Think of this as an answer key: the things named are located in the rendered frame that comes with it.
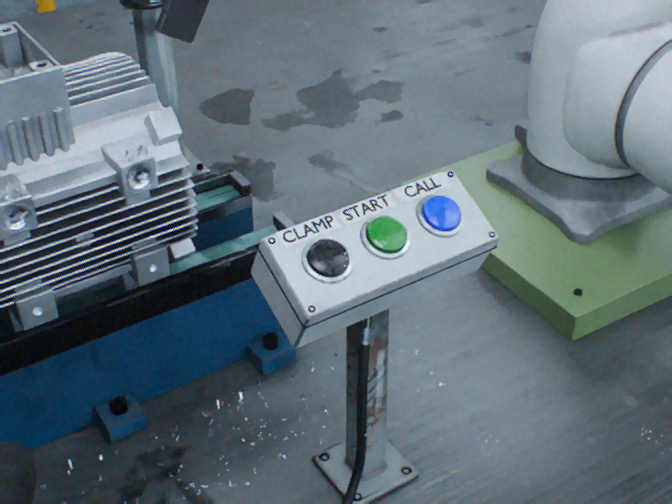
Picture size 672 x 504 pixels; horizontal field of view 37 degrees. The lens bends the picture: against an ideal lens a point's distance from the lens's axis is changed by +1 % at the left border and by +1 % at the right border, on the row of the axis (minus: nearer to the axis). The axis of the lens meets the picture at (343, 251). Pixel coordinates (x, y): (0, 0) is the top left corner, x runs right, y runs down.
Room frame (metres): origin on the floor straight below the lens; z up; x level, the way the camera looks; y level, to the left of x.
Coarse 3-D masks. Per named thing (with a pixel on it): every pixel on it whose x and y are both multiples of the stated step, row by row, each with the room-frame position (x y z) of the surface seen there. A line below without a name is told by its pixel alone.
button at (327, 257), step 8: (320, 240) 0.57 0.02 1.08; (328, 240) 0.57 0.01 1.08; (312, 248) 0.56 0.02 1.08; (320, 248) 0.56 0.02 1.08; (328, 248) 0.56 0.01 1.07; (336, 248) 0.56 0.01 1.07; (344, 248) 0.56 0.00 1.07; (312, 256) 0.55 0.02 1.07; (320, 256) 0.55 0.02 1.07; (328, 256) 0.55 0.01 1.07; (336, 256) 0.56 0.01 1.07; (344, 256) 0.56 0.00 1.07; (312, 264) 0.55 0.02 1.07; (320, 264) 0.55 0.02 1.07; (328, 264) 0.55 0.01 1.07; (336, 264) 0.55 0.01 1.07; (344, 264) 0.55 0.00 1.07; (320, 272) 0.54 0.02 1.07; (328, 272) 0.54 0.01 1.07; (336, 272) 0.55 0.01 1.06; (344, 272) 0.55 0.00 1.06
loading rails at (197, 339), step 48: (240, 192) 0.87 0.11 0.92; (192, 240) 0.83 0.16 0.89; (240, 240) 0.79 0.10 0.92; (144, 288) 0.70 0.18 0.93; (192, 288) 0.72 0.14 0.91; (240, 288) 0.75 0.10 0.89; (0, 336) 0.65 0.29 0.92; (48, 336) 0.65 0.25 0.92; (96, 336) 0.67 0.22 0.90; (144, 336) 0.69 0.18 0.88; (192, 336) 0.72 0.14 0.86; (240, 336) 0.74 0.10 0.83; (0, 384) 0.62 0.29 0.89; (48, 384) 0.64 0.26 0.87; (96, 384) 0.66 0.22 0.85; (144, 384) 0.69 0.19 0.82; (0, 432) 0.61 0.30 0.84; (48, 432) 0.64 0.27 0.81
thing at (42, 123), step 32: (0, 32) 0.76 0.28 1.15; (0, 64) 0.76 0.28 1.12; (32, 64) 0.70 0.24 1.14; (0, 96) 0.67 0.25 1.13; (32, 96) 0.68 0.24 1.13; (64, 96) 0.70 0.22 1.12; (0, 128) 0.67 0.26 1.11; (32, 128) 0.68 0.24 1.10; (64, 128) 0.69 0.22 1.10; (0, 160) 0.66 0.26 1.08
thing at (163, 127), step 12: (168, 108) 0.73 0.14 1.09; (144, 120) 0.73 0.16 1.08; (156, 120) 0.72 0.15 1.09; (168, 120) 0.72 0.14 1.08; (156, 132) 0.71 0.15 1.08; (168, 132) 0.71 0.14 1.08; (180, 132) 0.72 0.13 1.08; (156, 144) 0.71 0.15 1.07; (168, 252) 0.72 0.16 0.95; (180, 252) 0.71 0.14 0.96; (192, 252) 0.72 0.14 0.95
